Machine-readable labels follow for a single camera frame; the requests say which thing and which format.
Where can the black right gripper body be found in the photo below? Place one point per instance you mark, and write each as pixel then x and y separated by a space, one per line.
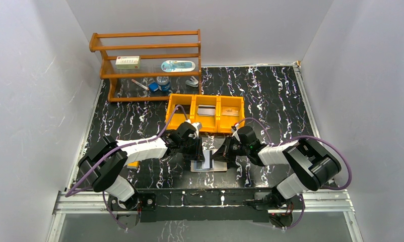
pixel 238 148

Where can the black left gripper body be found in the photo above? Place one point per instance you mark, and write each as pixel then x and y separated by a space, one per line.
pixel 198 150

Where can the middle yellow bin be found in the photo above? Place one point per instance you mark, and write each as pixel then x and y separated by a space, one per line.
pixel 208 122

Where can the gold credit card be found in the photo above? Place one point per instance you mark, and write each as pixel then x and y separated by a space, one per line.
pixel 230 111

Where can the wooden shelf rack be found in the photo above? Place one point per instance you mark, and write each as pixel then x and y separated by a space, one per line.
pixel 153 48

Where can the white marker pen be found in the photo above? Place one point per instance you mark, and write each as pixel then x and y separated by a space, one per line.
pixel 140 84

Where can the white red box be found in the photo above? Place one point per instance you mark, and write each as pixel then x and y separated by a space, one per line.
pixel 128 62

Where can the blue white jar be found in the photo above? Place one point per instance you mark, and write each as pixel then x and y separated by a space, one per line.
pixel 163 83

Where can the right yellow bin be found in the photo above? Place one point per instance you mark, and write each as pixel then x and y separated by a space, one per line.
pixel 225 123

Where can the small yellow block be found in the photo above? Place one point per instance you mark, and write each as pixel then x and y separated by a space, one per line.
pixel 133 165

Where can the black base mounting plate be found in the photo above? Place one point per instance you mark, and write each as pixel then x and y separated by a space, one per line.
pixel 157 205

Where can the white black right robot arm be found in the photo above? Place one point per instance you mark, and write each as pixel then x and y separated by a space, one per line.
pixel 313 165

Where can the silver credit card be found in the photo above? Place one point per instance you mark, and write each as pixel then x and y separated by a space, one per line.
pixel 206 110

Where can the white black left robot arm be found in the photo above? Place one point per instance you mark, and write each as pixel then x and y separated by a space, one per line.
pixel 102 165

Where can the yellow bin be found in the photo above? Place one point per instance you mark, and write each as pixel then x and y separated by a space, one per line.
pixel 225 123
pixel 208 122
pixel 180 116

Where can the small blue cube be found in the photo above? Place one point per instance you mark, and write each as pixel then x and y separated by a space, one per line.
pixel 153 87

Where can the blue oval package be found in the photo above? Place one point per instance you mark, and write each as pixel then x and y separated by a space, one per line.
pixel 171 66

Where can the beige card holder wallet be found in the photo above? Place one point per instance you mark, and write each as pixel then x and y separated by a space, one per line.
pixel 208 166

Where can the left yellow bin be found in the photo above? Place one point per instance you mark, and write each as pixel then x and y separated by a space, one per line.
pixel 180 116

